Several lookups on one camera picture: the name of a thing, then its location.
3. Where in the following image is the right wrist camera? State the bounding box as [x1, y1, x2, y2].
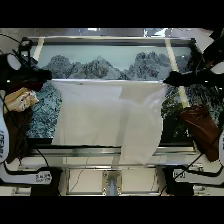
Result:
[201, 28, 224, 65]

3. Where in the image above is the cream garment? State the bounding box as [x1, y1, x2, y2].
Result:
[3, 86, 41, 113]

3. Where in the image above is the dark brown garment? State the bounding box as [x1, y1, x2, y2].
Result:
[3, 79, 45, 164]

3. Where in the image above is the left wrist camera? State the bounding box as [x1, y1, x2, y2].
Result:
[17, 37, 38, 67]

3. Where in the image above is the white shirt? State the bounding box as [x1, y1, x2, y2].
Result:
[50, 78, 168, 166]

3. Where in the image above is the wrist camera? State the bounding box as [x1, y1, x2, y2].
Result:
[201, 28, 224, 65]
[17, 37, 38, 67]

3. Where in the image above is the black cable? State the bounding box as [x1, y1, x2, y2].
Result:
[159, 151, 205, 196]
[67, 155, 90, 194]
[33, 146, 52, 169]

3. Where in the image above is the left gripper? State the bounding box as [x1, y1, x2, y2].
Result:
[25, 67, 53, 83]

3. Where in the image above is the silver frame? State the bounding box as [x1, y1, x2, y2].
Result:
[0, 143, 224, 197]

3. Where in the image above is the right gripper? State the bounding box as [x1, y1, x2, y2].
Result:
[162, 69, 201, 87]

